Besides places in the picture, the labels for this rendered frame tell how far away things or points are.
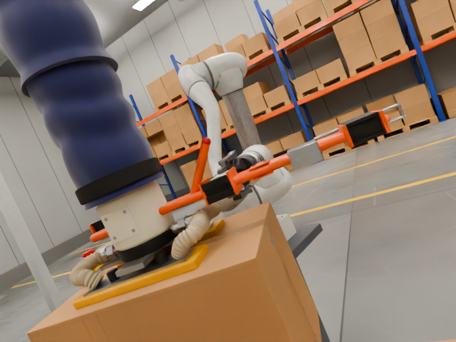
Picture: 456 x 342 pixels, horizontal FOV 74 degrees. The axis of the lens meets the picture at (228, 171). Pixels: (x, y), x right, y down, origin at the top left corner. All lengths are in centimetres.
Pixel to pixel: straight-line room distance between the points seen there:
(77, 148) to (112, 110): 12
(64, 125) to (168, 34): 1021
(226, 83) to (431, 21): 675
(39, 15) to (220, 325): 77
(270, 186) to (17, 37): 110
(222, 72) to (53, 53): 78
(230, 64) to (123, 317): 108
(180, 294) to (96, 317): 21
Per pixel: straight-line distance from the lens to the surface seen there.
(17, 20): 87
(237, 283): 62
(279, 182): 149
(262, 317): 65
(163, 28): 1108
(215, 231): 84
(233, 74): 142
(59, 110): 80
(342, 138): 70
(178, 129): 925
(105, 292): 81
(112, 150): 75
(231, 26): 991
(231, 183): 70
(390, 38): 778
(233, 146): 983
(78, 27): 85
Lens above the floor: 129
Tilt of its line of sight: 5 degrees down
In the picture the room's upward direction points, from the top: 23 degrees counter-clockwise
